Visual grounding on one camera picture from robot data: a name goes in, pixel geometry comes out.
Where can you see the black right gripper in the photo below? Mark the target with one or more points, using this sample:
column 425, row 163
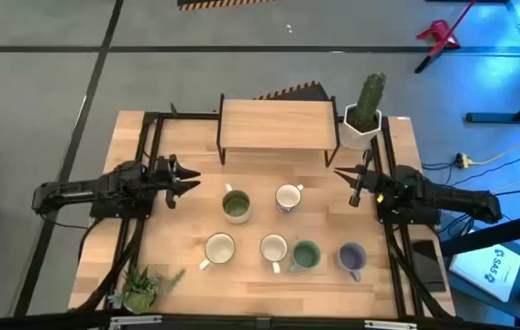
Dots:
column 366, row 181

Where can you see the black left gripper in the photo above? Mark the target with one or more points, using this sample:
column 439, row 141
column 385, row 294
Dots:
column 168, row 176

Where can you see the white mug green inside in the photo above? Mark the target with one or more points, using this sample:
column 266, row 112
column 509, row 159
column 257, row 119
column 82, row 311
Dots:
column 236, row 206

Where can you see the blue flower print mug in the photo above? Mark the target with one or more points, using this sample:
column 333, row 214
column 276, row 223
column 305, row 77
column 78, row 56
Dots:
column 288, row 197

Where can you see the white mug blue leaf print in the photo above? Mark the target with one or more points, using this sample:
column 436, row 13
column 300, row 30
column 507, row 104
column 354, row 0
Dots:
column 273, row 248

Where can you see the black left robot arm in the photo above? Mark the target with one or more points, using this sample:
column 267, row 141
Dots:
column 80, row 189

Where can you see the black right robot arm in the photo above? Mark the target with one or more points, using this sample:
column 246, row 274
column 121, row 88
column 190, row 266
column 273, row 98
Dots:
column 443, row 197

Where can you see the cactus in white pot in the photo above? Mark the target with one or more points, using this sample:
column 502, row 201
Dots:
column 362, row 124

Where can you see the yellow mug white inside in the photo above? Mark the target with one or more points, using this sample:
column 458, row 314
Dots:
column 219, row 249

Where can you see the purple mug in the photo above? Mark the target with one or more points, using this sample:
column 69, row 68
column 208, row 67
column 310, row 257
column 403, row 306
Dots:
column 352, row 258

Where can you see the wooden shelf riser black legs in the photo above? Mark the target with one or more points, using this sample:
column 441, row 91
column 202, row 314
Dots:
column 278, row 124

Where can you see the hazard striped ramp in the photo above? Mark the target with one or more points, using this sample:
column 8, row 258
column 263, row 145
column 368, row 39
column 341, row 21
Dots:
column 296, row 91

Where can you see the yellow power plug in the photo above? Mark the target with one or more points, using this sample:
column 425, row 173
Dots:
column 463, row 160

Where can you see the black flat device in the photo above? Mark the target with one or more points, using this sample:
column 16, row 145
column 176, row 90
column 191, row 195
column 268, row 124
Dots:
column 428, row 266

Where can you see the small green succulent plant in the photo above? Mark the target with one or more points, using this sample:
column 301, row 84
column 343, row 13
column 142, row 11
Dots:
column 140, row 291

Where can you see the white printed box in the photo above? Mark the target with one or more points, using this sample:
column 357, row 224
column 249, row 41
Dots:
column 486, row 270

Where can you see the red metal stand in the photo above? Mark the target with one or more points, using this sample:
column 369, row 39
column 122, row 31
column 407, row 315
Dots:
column 440, row 34

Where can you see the hazard striped floor plate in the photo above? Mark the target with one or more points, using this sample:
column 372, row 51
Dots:
column 223, row 3

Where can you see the black metal rig frame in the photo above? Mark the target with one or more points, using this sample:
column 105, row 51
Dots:
column 186, row 115

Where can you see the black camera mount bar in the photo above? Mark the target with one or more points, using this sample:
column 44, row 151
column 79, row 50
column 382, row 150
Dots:
column 259, row 322

